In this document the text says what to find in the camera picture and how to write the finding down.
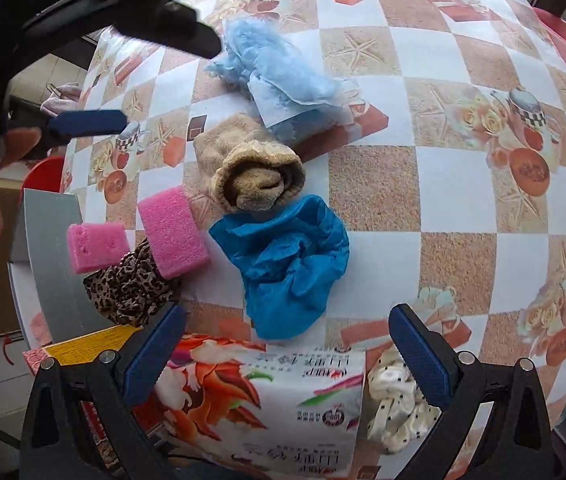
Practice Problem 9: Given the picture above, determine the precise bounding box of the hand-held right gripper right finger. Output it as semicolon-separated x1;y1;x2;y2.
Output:
388;303;556;480

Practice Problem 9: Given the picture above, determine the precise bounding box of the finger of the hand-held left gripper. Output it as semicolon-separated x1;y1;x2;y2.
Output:
113;0;223;59
8;109;130;150

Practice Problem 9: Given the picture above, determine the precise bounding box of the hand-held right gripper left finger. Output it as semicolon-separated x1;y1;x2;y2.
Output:
20;302;187;480

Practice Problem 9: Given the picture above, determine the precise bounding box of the leopard print scrunchie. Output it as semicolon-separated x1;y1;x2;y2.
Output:
83;239;182;328

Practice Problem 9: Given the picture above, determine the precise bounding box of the small pink sponge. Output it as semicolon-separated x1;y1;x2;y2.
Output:
66;222;132;275

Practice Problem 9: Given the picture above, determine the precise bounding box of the large pink sponge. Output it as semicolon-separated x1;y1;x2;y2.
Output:
138;185;212;280

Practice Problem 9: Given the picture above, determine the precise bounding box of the pink fuzzy cloth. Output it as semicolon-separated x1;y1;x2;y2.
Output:
40;82;85;117

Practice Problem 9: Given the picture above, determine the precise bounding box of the white polka dot scrunchie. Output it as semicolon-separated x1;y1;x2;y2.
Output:
365;347;444;456

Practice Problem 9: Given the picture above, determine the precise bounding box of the patterned box with yellow label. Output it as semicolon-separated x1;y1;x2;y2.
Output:
22;324;140;376

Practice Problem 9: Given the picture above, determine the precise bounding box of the red plastic chair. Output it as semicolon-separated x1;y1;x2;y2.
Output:
25;156;67;196

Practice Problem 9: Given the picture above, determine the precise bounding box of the light blue fluffy cloth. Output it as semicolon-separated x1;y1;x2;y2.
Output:
205;17;355;142

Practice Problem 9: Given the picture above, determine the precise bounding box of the floral tissue pack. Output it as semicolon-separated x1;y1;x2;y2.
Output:
132;332;367;480

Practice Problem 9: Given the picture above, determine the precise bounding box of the grey container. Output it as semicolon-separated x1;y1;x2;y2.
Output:
10;187;130;352

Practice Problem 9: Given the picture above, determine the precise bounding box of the rolled beige sock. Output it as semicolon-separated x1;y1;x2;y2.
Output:
192;113;307;214

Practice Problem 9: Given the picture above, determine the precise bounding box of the blue plastic glove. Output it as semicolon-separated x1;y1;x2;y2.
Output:
208;194;352;339

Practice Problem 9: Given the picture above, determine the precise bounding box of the checkered printed tablecloth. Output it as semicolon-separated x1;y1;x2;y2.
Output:
60;0;566;480

